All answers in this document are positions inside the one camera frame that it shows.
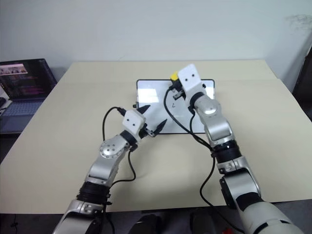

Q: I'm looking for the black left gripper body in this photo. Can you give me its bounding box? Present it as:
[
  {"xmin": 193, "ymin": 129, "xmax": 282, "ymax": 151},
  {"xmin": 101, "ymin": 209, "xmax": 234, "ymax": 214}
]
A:
[{"xmin": 138, "ymin": 122, "xmax": 157, "ymax": 139}]

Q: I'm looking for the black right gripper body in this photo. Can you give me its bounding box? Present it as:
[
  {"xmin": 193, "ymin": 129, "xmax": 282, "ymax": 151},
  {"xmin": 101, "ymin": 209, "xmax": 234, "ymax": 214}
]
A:
[{"xmin": 172, "ymin": 87, "xmax": 187, "ymax": 101}]

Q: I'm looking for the black-framed whiteboard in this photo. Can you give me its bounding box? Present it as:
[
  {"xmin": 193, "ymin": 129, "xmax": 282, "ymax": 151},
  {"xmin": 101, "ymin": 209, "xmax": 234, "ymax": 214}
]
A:
[{"xmin": 133, "ymin": 78, "xmax": 216, "ymax": 135}]

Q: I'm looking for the dark rounded shape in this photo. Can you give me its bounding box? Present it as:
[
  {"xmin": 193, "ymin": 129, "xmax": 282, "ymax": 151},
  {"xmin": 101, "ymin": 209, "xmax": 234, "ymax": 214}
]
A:
[{"xmin": 127, "ymin": 214, "xmax": 163, "ymax": 234}]

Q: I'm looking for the open blue laptop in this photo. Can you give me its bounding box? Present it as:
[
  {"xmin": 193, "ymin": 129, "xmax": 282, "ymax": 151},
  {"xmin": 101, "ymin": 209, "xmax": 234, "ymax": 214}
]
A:
[{"xmin": 0, "ymin": 58, "xmax": 58, "ymax": 134}]

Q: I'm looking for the dark chair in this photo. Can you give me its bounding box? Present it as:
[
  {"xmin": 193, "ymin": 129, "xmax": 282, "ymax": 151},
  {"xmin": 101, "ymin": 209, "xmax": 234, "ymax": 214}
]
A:
[{"xmin": 292, "ymin": 41, "xmax": 312, "ymax": 108}]

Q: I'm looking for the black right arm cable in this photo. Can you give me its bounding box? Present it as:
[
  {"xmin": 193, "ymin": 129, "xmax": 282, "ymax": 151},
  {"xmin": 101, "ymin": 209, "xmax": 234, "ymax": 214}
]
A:
[{"xmin": 163, "ymin": 85, "xmax": 245, "ymax": 234}]

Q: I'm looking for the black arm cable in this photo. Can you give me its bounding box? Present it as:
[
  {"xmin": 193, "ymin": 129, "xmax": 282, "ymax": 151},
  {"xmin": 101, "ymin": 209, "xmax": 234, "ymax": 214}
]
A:
[
  {"xmin": 101, "ymin": 106, "xmax": 137, "ymax": 234},
  {"xmin": 163, "ymin": 85, "xmax": 245, "ymax": 234}
]

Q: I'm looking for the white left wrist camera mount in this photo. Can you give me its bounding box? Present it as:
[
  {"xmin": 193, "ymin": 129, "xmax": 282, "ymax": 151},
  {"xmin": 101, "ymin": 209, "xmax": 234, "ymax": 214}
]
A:
[{"xmin": 121, "ymin": 110, "xmax": 147, "ymax": 142}]

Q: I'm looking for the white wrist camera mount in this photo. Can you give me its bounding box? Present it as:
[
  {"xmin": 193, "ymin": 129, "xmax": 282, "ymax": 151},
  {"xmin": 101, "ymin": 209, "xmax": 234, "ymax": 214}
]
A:
[
  {"xmin": 121, "ymin": 110, "xmax": 147, "ymax": 142},
  {"xmin": 177, "ymin": 63, "xmax": 207, "ymax": 98}
]

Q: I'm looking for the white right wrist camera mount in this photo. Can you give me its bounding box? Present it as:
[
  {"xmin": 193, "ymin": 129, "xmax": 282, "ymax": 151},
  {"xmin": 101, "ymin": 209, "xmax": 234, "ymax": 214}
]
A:
[{"xmin": 177, "ymin": 63, "xmax": 207, "ymax": 98}]

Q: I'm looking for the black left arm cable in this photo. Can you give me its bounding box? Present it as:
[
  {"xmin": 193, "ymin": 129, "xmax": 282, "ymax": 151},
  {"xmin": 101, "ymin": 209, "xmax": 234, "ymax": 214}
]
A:
[{"xmin": 101, "ymin": 106, "xmax": 137, "ymax": 234}]

